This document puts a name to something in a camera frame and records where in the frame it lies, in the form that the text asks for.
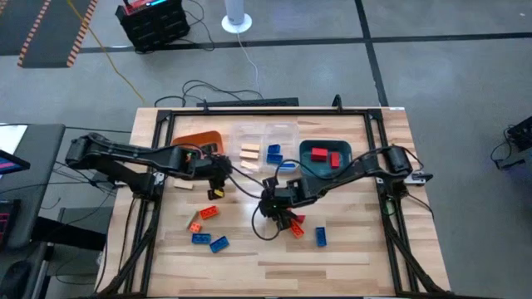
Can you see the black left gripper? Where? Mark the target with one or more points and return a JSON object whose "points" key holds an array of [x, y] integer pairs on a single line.
{"points": [[216, 168]]}

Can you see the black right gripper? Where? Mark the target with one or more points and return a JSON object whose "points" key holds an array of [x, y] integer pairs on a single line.
{"points": [[278, 203]]}

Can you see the orange toy brick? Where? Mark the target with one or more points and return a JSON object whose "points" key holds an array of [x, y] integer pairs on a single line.
{"points": [[209, 212], [297, 230]]}

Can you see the red wedge block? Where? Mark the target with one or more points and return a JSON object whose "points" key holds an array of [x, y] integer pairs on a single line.
{"points": [[300, 218]]}

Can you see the small orange square brick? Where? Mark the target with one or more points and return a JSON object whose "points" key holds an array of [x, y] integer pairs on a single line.
{"points": [[195, 227]]}

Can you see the red toy block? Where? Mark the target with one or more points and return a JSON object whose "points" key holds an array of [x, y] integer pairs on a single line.
{"points": [[319, 154], [335, 160]]}

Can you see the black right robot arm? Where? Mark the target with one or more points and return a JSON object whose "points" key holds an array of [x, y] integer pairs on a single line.
{"points": [[397, 160]]}

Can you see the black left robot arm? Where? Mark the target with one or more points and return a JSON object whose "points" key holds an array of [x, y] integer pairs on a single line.
{"points": [[133, 153]]}

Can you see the orange plastic bin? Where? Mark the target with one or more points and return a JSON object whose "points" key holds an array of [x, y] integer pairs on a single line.
{"points": [[199, 139]]}

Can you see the teal plastic bin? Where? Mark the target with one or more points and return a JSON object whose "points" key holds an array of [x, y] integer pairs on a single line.
{"points": [[307, 164]]}

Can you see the clear plastic bin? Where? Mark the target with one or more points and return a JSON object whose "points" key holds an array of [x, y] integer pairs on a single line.
{"points": [[247, 135], [287, 135]]}

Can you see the black power strip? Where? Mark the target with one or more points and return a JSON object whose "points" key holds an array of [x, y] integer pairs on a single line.
{"points": [[249, 102]]}

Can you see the white round-base stand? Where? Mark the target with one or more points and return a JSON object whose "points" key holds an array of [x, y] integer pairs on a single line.
{"points": [[236, 21]]}

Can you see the black plastic crate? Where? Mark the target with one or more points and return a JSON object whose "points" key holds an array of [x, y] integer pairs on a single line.
{"points": [[154, 27]]}

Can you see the dark grey desk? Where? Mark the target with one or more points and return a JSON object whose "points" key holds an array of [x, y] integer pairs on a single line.
{"points": [[41, 174]]}

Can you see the red device with screen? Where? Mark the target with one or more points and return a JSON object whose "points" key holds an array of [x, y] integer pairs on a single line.
{"points": [[141, 5]]}

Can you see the dark monitor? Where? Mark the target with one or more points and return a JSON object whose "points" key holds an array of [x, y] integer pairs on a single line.
{"points": [[12, 163]]}

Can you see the white paper sheet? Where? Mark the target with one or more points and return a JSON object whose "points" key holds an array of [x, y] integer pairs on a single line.
{"points": [[10, 138]]}

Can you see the backlit keyboard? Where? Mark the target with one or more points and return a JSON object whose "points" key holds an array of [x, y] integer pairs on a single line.
{"points": [[6, 222]]}

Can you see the black computer mouse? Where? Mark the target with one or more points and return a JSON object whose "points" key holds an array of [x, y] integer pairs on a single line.
{"points": [[14, 278]]}

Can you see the black mat orange-striped edge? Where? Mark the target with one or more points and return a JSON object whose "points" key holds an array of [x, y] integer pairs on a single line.
{"points": [[54, 37], [8, 29]]}

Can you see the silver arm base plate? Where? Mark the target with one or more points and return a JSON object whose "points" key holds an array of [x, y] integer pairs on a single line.
{"points": [[159, 178], [415, 177]]}

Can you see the small black bracket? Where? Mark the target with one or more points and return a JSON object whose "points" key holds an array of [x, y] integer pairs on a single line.
{"points": [[336, 101]]}

